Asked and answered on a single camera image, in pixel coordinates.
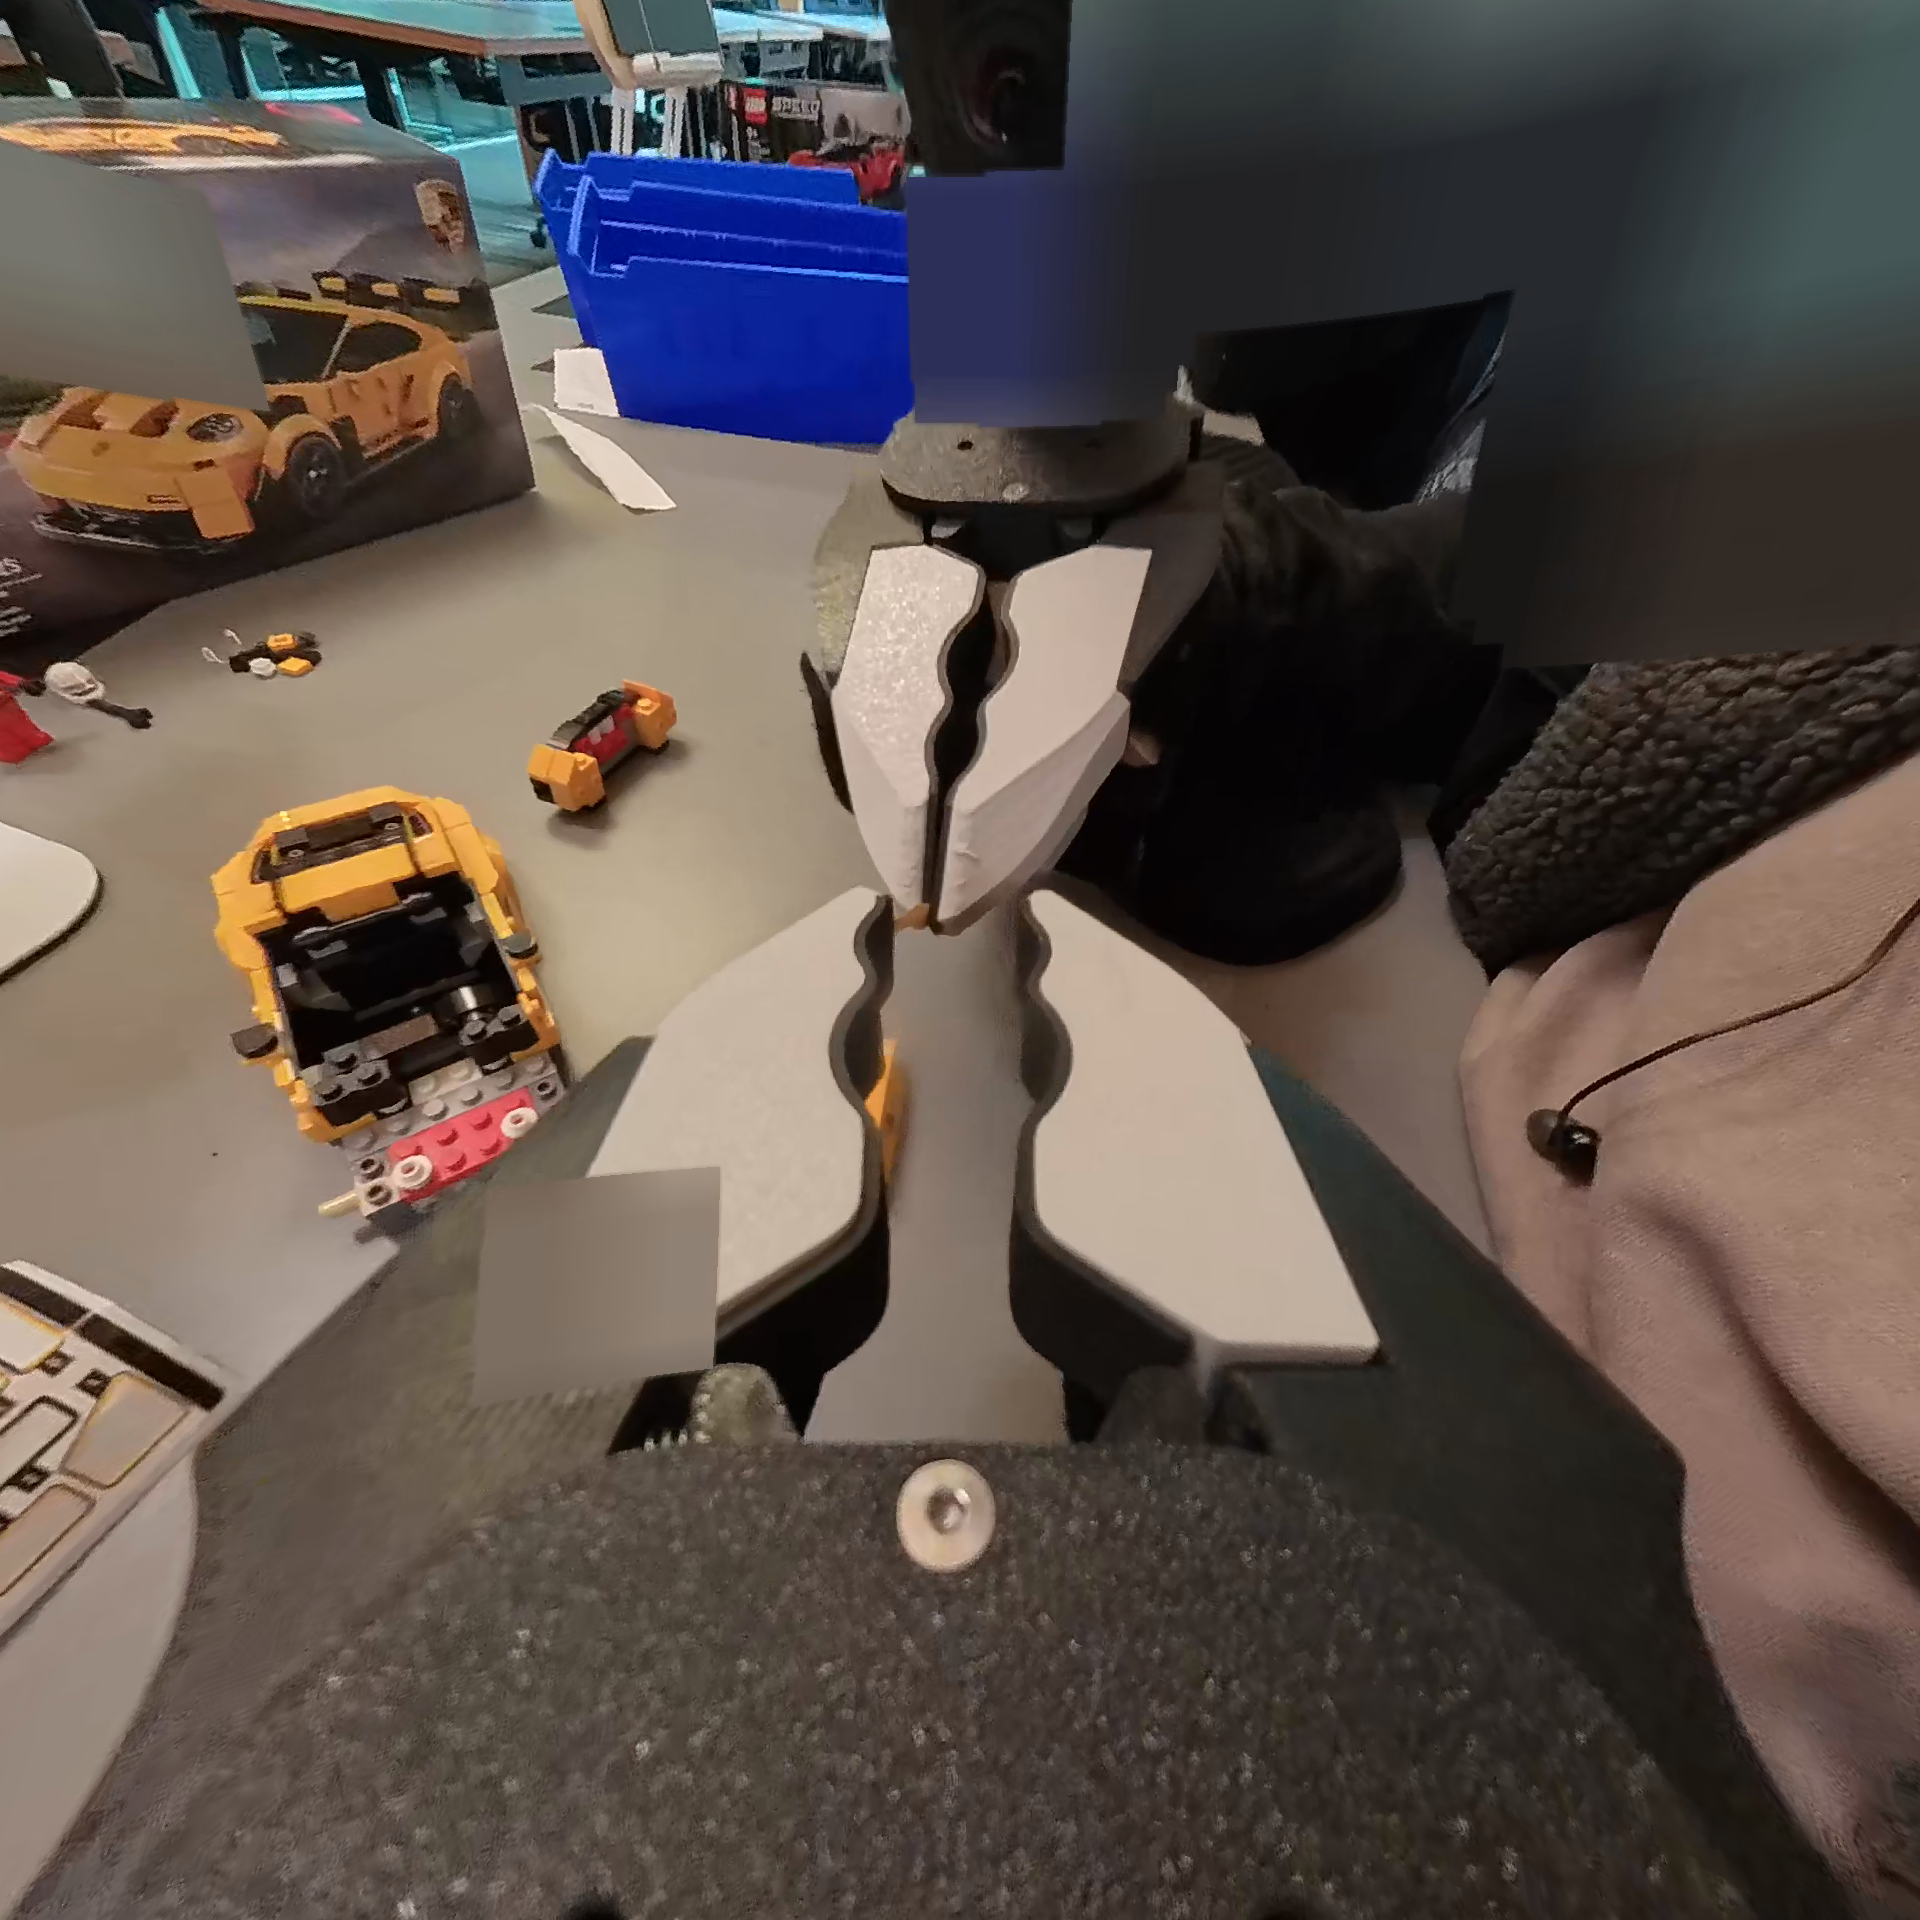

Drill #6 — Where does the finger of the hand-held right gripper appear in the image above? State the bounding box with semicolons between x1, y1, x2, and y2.
825;545;994;924
933;539;1157;924

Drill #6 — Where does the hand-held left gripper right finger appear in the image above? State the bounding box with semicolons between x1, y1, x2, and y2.
1007;885;1386;1433

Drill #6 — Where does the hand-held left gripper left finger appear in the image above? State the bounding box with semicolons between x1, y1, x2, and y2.
586;885;903;1433

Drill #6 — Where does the white sticker sheet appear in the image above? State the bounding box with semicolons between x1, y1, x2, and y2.
0;1259;230;1642

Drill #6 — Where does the orange red black lego subassembly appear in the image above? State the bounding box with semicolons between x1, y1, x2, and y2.
527;681;682;816

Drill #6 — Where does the yellow lego car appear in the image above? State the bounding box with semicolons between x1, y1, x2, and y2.
210;787;577;1239

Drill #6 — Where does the lego box with red car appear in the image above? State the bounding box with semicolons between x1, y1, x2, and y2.
724;79;915;170

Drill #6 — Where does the lego set box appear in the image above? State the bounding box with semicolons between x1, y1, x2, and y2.
0;97;538;676

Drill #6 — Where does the blue plastic bin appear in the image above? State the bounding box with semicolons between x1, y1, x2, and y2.
577;177;915;288
535;146;915;325
621;256;915;449

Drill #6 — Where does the white paper scrap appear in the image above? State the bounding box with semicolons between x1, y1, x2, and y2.
519;402;682;515

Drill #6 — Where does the pale chair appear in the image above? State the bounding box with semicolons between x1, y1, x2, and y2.
573;0;724;153

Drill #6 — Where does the beige hoodie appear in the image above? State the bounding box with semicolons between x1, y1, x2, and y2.
1462;757;1920;1883

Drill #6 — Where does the black fleece jacket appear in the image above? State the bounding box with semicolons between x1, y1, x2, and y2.
1444;644;1920;981

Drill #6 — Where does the white rounded pad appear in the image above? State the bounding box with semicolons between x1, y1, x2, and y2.
0;820;106;988

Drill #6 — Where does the wooden topped desk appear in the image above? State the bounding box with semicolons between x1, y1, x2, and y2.
195;0;894;145

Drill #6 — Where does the black drawstring with bead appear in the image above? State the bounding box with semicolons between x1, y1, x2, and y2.
1525;896;1920;1187

